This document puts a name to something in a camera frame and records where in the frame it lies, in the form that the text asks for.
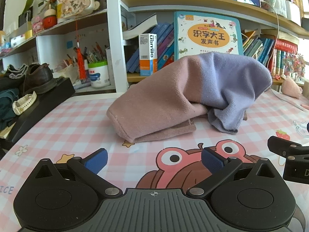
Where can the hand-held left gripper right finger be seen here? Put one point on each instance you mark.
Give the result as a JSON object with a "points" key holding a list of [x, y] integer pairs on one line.
{"points": [[212, 160]]}

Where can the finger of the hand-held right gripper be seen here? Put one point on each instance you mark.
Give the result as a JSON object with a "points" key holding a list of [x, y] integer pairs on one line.
{"points": [[284, 147]]}

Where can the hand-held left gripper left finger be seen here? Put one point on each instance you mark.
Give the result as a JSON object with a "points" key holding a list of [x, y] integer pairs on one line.
{"points": [[96, 162]]}

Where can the pink and purple sweater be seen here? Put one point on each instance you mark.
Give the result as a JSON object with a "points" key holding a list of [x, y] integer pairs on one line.
{"points": [[157, 101]]}

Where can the pink checked cartoon table mat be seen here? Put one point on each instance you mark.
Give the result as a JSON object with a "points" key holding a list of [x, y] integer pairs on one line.
{"points": [[72, 125]]}

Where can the pink plush toy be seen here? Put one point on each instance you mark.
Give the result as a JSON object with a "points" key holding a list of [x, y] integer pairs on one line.
{"points": [[291, 88]]}

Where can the black box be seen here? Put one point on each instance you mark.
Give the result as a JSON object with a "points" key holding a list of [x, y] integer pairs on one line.
{"points": [[48, 101]]}

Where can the pink flower decoration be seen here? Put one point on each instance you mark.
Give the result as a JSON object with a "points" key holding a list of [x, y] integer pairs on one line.
{"points": [[293, 65]]}

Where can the white canister pen holder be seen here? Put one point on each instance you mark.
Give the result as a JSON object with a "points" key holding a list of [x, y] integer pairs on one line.
{"points": [[99, 76]]}

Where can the white wristwatch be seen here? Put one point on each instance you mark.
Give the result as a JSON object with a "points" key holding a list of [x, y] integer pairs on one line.
{"points": [[24, 102]]}

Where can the red tassel charm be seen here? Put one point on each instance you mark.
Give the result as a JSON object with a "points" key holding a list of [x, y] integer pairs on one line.
{"points": [[81, 62]]}

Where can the row of colourful thin books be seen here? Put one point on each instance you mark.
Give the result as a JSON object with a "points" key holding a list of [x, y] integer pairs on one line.
{"points": [[263, 48]]}

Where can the brown leather shoe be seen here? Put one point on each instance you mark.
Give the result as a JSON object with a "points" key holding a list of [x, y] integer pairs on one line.
{"points": [[39, 77]]}

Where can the bundle of pens and pencils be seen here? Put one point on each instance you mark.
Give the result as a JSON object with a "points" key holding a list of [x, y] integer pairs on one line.
{"points": [[95, 54]]}

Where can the white and orange toothpaste box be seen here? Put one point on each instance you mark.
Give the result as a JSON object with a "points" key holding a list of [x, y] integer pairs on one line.
{"points": [[147, 55]]}

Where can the black shoe with white trim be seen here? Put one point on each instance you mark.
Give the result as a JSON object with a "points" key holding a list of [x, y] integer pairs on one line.
{"points": [[10, 77]]}

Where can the children's picture book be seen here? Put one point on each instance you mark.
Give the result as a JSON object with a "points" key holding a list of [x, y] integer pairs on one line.
{"points": [[207, 36]]}

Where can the row of blue books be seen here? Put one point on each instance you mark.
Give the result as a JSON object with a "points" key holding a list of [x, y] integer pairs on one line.
{"points": [[164, 41]]}

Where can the white and wooden bookshelf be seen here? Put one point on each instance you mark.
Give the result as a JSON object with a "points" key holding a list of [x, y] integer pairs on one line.
{"points": [[113, 29]]}

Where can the red round doll figure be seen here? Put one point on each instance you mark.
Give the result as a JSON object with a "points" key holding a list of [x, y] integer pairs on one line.
{"points": [[50, 18]]}

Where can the cartoon cow ornament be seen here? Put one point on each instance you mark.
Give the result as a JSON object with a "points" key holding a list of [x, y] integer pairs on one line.
{"points": [[74, 2]]}

